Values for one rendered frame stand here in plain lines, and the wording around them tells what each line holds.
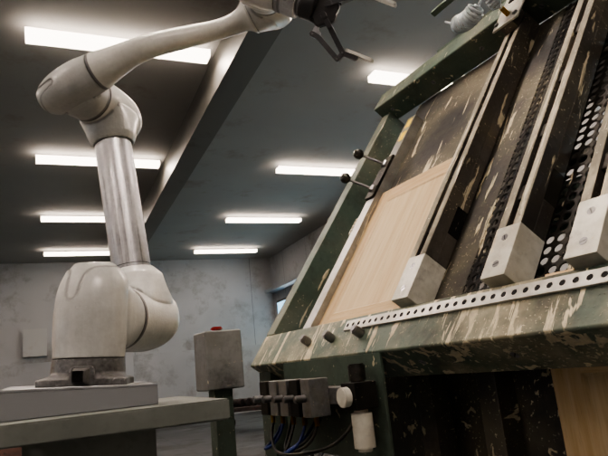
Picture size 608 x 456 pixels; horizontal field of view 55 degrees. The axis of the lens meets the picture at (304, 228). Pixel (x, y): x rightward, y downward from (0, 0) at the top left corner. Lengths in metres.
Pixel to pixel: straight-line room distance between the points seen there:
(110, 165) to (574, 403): 1.25
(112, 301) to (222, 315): 10.71
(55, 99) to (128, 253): 0.44
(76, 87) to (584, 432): 1.40
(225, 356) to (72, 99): 0.86
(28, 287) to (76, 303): 10.39
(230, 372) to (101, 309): 0.63
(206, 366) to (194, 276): 10.21
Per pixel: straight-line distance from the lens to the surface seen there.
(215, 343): 1.84
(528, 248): 1.19
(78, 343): 1.33
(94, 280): 1.35
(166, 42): 1.59
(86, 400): 1.28
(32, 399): 1.27
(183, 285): 11.94
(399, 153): 2.15
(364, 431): 1.35
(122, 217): 1.60
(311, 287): 2.08
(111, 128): 1.69
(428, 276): 1.39
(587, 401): 1.30
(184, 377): 11.78
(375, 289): 1.62
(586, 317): 0.98
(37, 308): 11.66
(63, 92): 1.63
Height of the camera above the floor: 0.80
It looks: 13 degrees up
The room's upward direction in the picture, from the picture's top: 6 degrees counter-clockwise
